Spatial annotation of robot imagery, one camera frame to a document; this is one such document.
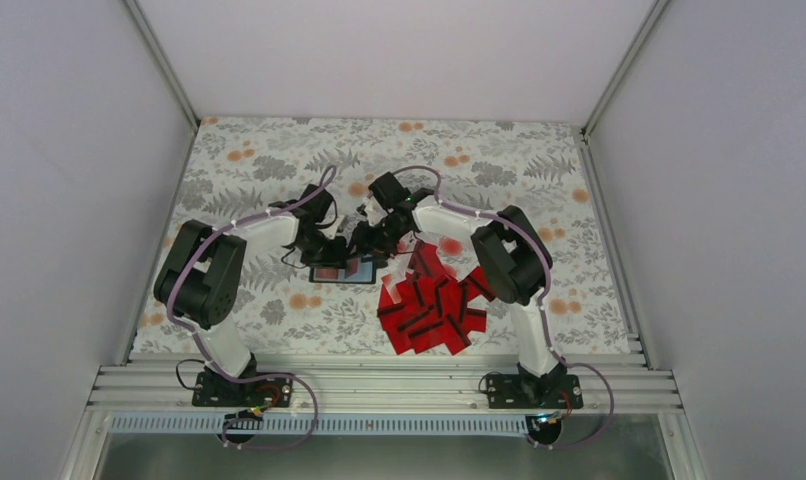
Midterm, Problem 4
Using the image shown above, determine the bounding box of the red card bottom middle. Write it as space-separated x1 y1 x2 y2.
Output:
442 307 487 355

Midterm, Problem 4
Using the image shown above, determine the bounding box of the white red-dot card right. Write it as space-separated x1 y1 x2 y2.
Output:
438 237 464 257

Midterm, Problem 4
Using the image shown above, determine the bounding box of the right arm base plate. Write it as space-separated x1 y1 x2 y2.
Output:
478 372 584 410

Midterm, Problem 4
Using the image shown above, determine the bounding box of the aluminium rail frame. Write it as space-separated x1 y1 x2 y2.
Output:
62 351 704 479

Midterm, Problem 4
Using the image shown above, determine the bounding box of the red card centre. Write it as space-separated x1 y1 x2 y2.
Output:
408 241 446 277

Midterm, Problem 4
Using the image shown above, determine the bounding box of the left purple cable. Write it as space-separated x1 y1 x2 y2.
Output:
166 165 339 451

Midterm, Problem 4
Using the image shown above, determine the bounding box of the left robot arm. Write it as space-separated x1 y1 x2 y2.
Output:
153 184 348 405

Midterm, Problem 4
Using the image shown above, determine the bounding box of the red card right edge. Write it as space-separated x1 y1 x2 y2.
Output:
458 267 496 302

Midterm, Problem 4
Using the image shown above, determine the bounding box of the black card holder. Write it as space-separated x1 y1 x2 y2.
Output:
309 257 377 285

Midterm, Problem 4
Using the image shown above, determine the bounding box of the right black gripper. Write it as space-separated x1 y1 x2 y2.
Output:
344 215 409 264

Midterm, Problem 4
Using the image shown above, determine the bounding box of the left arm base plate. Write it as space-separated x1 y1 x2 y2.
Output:
191 370 293 409

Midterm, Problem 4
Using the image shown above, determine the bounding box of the red card bottom left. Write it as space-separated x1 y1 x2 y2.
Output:
379 310 422 355

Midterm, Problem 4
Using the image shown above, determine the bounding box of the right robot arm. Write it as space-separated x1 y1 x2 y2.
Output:
349 172 567 407

